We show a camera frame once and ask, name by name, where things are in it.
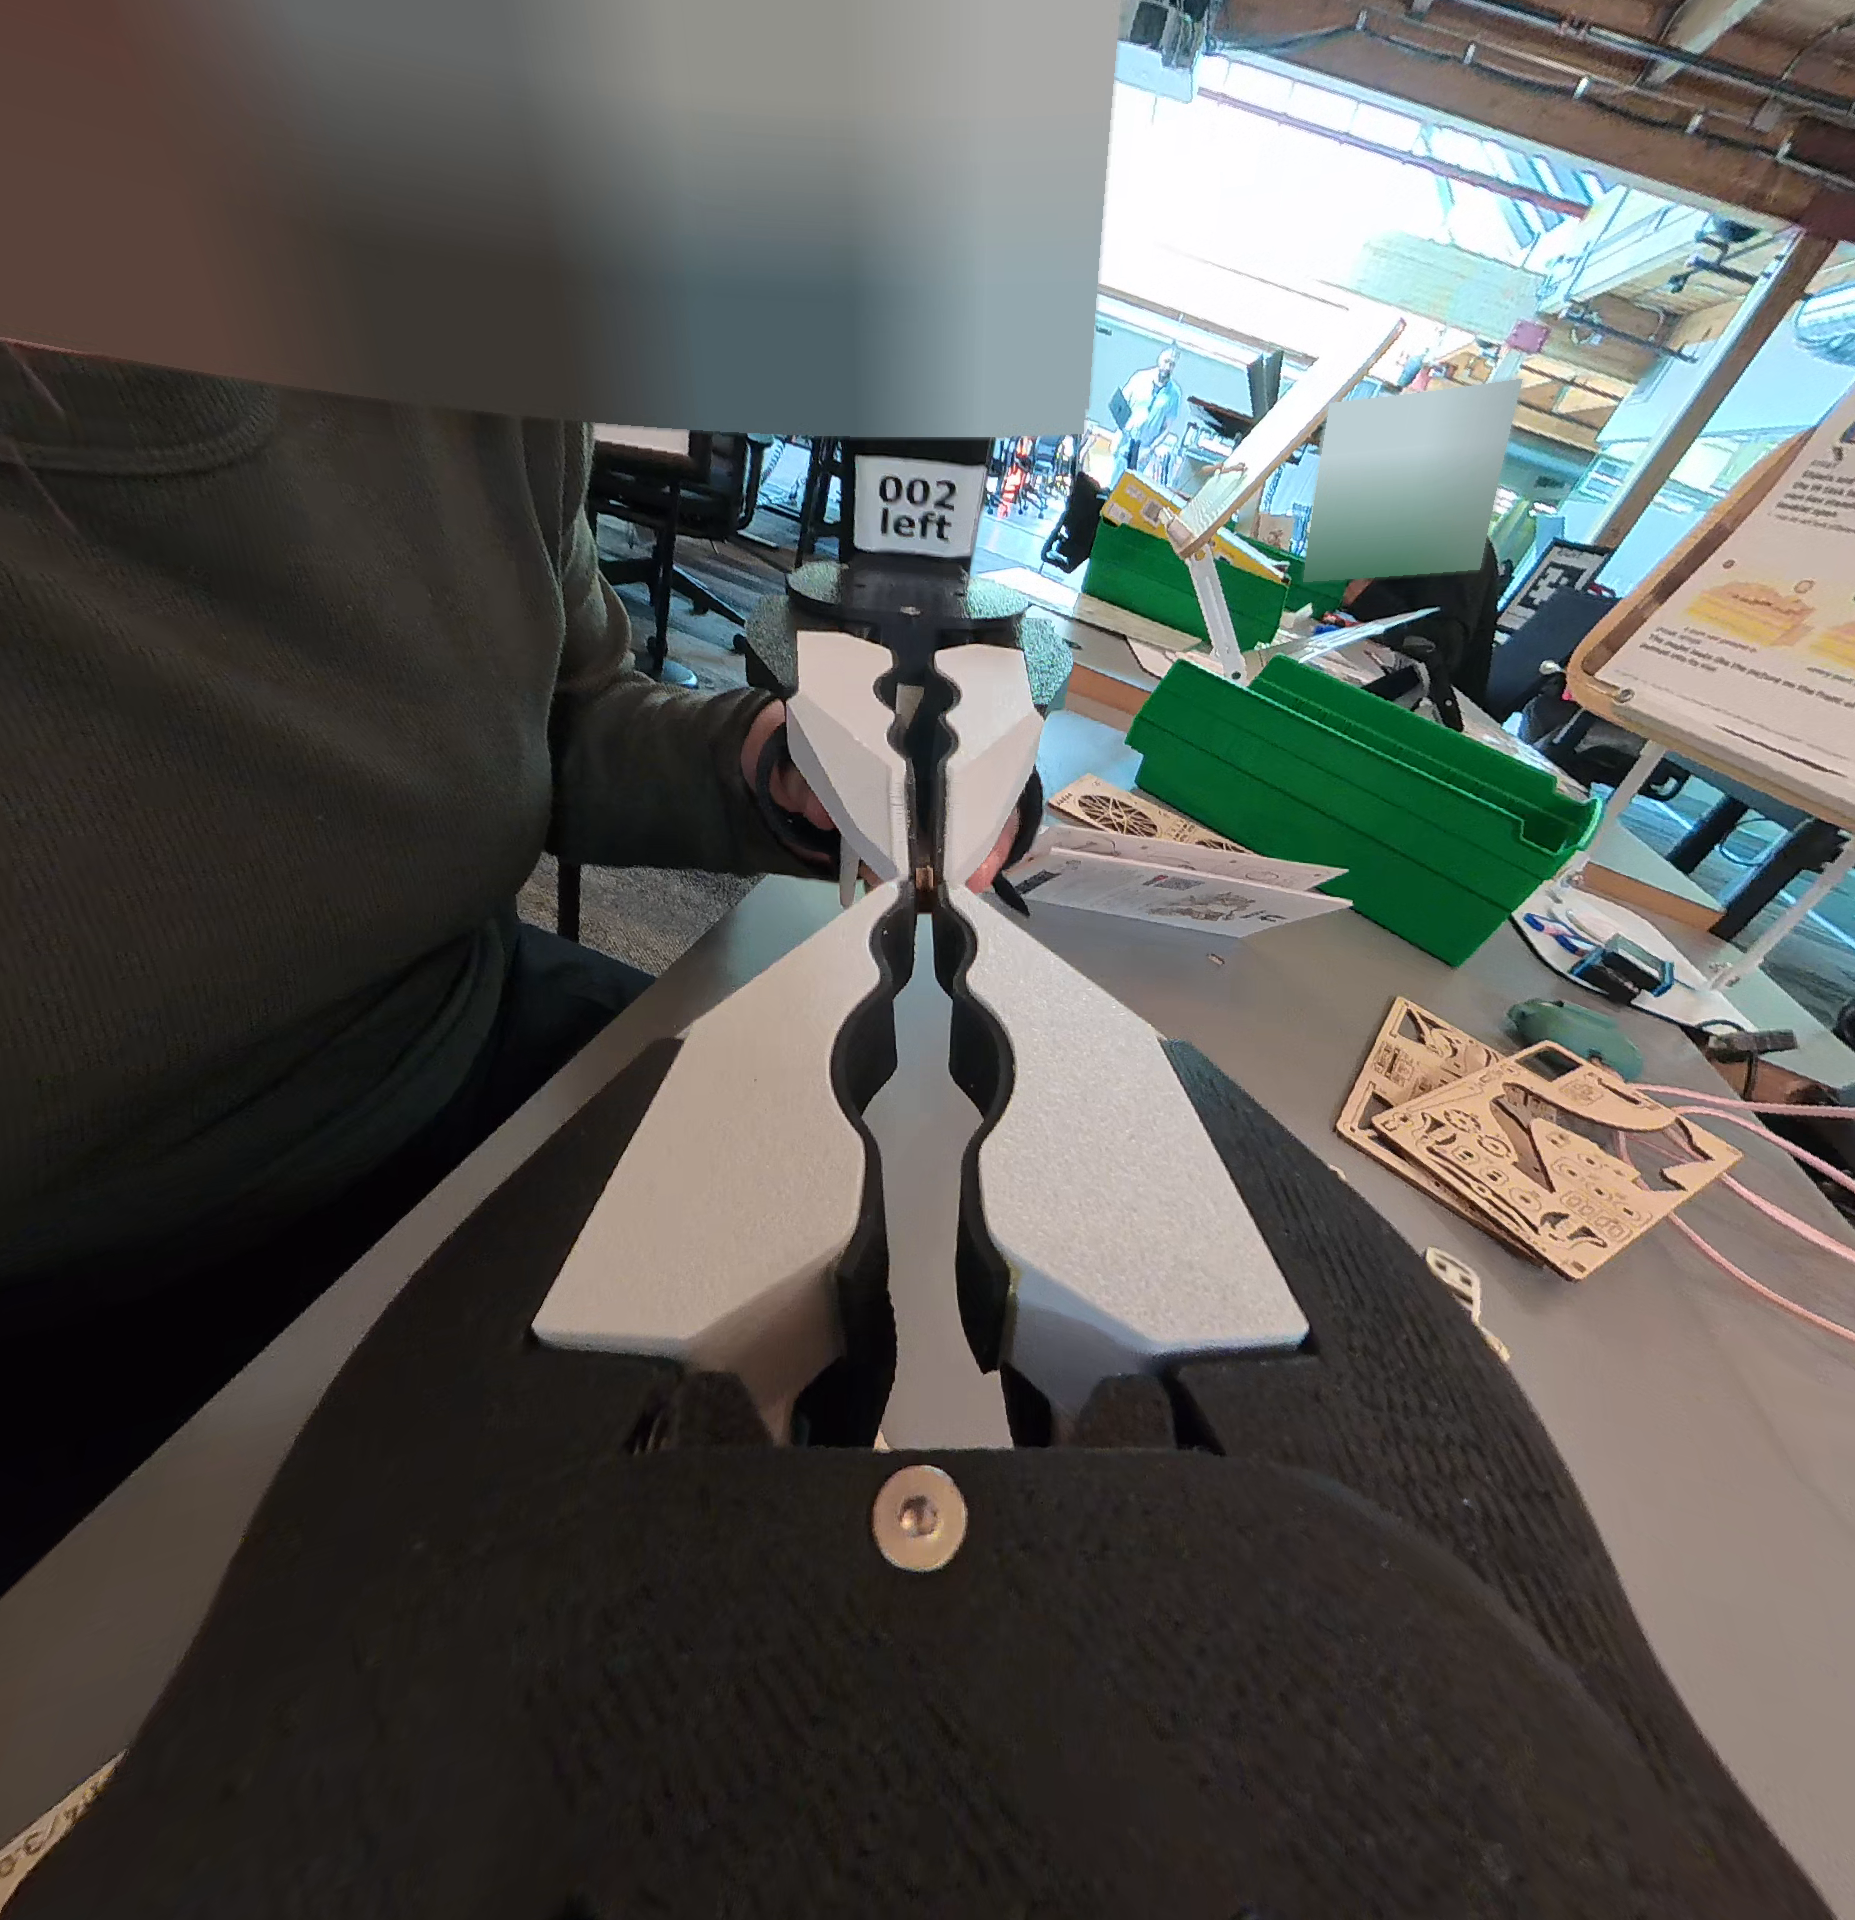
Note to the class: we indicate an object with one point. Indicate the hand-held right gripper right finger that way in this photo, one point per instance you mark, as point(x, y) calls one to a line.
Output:
point(1122, 1200)

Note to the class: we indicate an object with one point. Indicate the small blue black device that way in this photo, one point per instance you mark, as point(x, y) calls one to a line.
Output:
point(1618, 963)

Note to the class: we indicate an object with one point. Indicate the yellow box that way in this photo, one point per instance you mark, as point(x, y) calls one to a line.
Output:
point(1152, 506)

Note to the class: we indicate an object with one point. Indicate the laser-cut wooden part sheet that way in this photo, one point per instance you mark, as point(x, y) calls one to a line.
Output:
point(1618, 1185)
point(1392, 1081)

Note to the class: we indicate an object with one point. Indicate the white stand frame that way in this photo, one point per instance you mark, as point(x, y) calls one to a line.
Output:
point(1790, 900)

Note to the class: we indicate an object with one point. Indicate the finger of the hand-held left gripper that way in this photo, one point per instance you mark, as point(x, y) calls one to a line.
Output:
point(988, 720)
point(844, 734)

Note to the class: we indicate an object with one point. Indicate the person's upper body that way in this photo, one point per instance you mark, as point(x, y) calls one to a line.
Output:
point(237, 780)

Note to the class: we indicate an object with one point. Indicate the small wooden model part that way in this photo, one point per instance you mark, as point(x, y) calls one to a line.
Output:
point(922, 889)

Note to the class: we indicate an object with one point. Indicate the tilted wooden board stand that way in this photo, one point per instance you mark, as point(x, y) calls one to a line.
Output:
point(1288, 435)

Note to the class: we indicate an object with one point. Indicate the black white marker tag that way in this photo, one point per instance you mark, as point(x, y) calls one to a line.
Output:
point(1554, 585)

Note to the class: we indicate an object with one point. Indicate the small white punched piece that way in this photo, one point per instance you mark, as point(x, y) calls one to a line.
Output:
point(1454, 1269)

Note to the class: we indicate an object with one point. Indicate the teal plastic tool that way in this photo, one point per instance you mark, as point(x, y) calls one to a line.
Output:
point(1572, 1034)

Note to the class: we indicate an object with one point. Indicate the green plastic bin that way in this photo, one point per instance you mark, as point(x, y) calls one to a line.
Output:
point(1318, 811)
point(1152, 597)

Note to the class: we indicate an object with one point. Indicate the black plug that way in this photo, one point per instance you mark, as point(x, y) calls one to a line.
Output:
point(1752, 1038)

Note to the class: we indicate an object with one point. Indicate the wooden sheet with wheel cutouts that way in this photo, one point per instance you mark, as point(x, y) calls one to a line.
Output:
point(1122, 811)

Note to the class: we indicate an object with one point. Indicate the person's left forearm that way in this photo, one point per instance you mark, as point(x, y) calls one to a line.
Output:
point(659, 780)

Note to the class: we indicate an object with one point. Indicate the folded instruction leaflet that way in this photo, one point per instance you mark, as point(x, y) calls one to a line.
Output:
point(1168, 889)

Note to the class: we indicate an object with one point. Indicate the person's left hand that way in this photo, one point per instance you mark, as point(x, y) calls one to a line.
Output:
point(994, 866)

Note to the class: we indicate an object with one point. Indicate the instruction sheet board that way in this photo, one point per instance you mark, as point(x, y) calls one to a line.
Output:
point(1752, 600)

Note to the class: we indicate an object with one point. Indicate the black office chair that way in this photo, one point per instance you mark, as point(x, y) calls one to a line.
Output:
point(673, 525)

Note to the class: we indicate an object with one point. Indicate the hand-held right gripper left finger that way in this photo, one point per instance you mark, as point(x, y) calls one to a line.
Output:
point(689, 1200)

